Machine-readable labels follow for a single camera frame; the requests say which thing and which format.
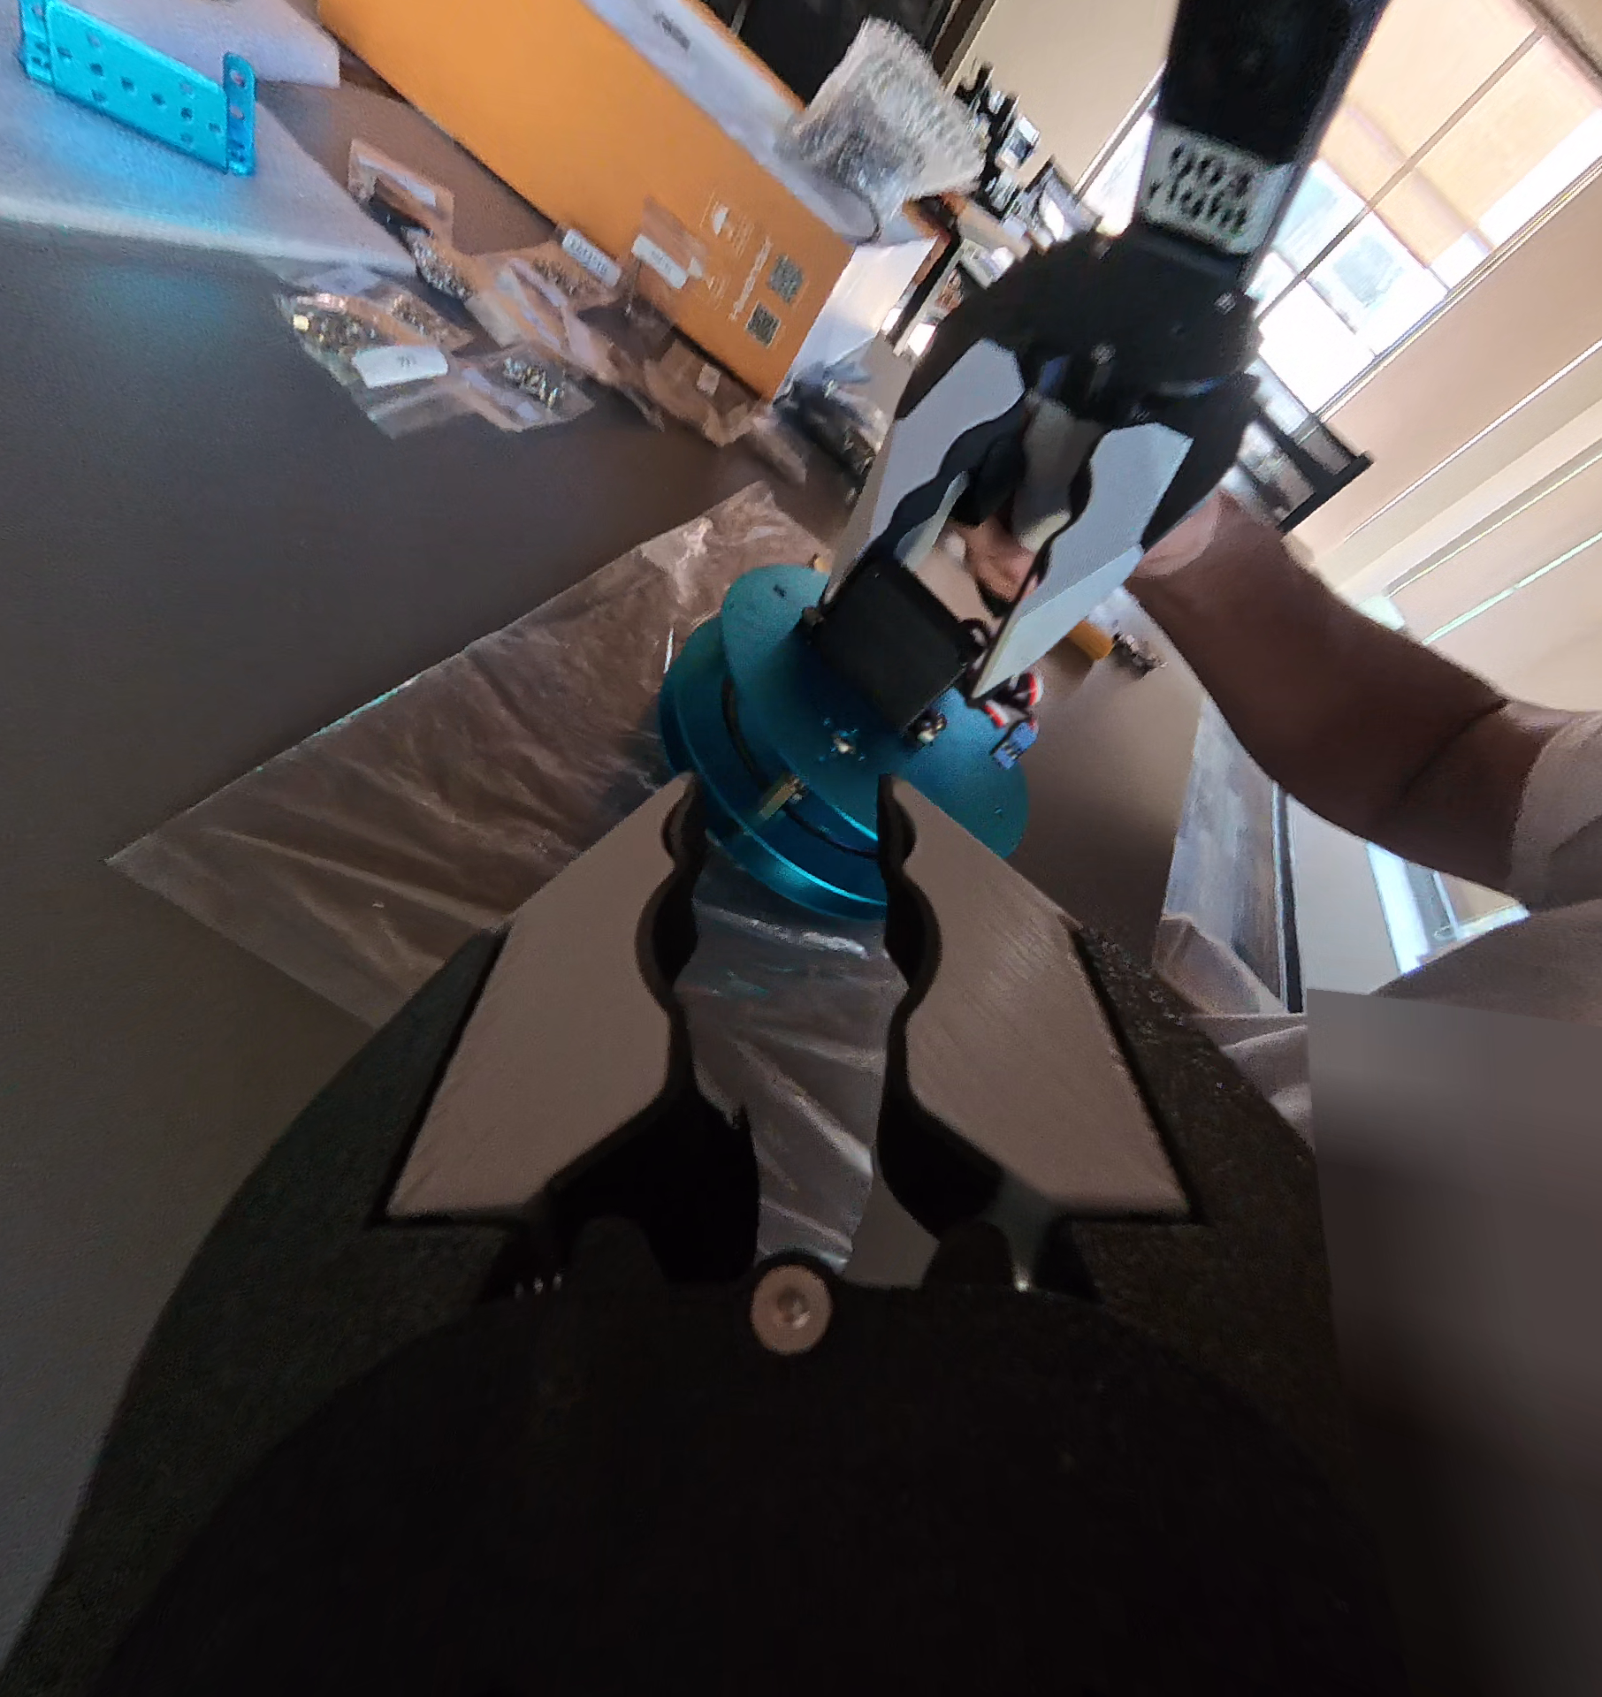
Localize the clear plastic bag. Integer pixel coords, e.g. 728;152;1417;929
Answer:
104;480;941;1296

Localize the bag of black parts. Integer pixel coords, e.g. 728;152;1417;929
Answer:
774;379;894;493

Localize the long blue perforated bracket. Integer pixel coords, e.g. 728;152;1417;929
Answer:
18;0;258;178

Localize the large window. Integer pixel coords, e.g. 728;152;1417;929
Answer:
1258;27;1602;401

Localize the pile of small screw bags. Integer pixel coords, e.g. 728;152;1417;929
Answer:
276;218;776;447

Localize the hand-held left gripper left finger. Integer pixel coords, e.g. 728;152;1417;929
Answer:
381;775;702;1222

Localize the black servo motor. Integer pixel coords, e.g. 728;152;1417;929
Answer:
806;558;988;739

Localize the white foam tray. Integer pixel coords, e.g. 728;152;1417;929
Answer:
0;0;418;274

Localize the red white servo cable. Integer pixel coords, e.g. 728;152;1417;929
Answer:
979;670;1048;772

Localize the grey desk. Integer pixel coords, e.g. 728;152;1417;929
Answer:
0;172;1293;1697

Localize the person's right forearm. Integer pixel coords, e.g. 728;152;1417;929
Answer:
1125;504;1559;917

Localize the orange cardboard box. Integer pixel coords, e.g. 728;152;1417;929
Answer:
315;0;941;401

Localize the bubble wrap bag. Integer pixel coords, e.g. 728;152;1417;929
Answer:
776;17;990;244

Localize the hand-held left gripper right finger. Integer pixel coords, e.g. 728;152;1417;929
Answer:
876;775;1193;1222

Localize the blue round turntable base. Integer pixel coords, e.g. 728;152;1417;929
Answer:
654;563;1031;919

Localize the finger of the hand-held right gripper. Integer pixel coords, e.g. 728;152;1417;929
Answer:
843;338;1031;622
963;418;1192;705

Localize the person's right hand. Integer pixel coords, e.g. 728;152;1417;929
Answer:
963;493;1265;615

